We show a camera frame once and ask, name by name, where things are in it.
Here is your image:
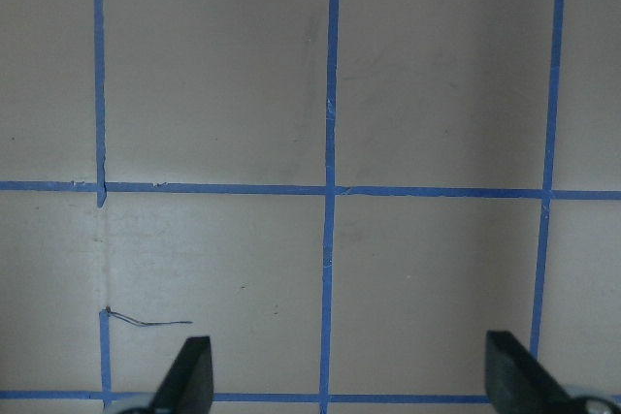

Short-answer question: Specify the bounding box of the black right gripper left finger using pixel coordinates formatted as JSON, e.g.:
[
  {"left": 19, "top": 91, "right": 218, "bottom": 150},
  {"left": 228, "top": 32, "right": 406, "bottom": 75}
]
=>
[{"left": 147, "top": 336, "right": 214, "bottom": 414}]

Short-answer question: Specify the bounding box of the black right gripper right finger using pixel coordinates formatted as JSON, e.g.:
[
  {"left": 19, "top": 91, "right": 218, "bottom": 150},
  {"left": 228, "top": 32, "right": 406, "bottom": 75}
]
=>
[{"left": 484, "top": 331, "right": 574, "bottom": 414}]

